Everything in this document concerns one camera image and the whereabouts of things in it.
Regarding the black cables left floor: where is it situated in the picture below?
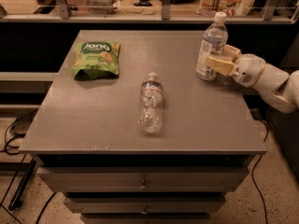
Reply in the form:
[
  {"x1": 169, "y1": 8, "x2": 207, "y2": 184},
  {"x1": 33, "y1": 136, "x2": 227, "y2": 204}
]
[{"x1": 0, "y1": 109, "x2": 59, "y2": 224}]

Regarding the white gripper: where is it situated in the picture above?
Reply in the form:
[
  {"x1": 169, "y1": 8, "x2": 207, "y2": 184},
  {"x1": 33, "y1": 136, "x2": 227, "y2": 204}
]
[{"x1": 206, "y1": 45, "x2": 266, "y2": 89}]

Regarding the black cable right floor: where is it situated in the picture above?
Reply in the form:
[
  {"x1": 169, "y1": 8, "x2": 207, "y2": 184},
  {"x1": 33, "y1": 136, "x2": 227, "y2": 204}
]
[{"x1": 250, "y1": 119, "x2": 270, "y2": 224}]

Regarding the grey drawer cabinet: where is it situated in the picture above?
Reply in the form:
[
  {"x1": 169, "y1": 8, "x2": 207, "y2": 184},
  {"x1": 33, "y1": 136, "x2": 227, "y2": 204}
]
[{"x1": 21, "y1": 31, "x2": 265, "y2": 224}]

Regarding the green snack bag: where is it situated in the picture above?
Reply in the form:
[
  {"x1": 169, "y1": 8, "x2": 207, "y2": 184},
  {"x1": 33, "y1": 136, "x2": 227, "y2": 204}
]
[{"x1": 71, "y1": 41, "x2": 121, "y2": 80}]

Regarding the drawer knob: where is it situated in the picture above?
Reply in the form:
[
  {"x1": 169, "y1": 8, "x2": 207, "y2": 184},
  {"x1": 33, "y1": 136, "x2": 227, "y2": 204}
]
[
  {"x1": 141, "y1": 206, "x2": 149, "y2": 215},
  {"x1": 139, "y1": 180, "x2": 149, "y2": 190}
]

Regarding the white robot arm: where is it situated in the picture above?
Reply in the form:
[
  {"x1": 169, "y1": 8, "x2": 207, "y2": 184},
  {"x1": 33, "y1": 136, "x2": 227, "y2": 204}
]
[{"x1": 205, "y1": 45, "x2": 299, "y2": 114}]

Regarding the blue labelled plastic bottle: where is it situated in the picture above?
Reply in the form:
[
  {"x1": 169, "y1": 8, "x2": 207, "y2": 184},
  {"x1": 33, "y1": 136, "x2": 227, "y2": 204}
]
[{"x1": 195, "y1": 12, "x2": 228, "y2": 81}]

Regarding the clear crumpled plastic bottle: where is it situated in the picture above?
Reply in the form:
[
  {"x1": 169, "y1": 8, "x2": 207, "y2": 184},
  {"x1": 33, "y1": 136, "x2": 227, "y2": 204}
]
[{"x1": 138, "y1": 73, "x2": 164, "y2": 134}]

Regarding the grey metal shelf rail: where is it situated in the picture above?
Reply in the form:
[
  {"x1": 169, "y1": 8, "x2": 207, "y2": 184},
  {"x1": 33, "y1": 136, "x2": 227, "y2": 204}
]
[{"x1": 0, "y1": 0, "x2": 299, "y2": 24}]

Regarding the black metal stand leg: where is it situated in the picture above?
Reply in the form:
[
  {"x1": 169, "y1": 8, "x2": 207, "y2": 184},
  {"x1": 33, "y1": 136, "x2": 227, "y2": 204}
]
[{"x1": 8, "y1": 160, "x2": 36, "y2": 211}]

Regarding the top drawer knob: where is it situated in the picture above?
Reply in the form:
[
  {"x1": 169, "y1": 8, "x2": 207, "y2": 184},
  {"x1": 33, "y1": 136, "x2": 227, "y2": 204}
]
[{"x1": 139, "y1": 180, "x2": 149, "y2": 190}]

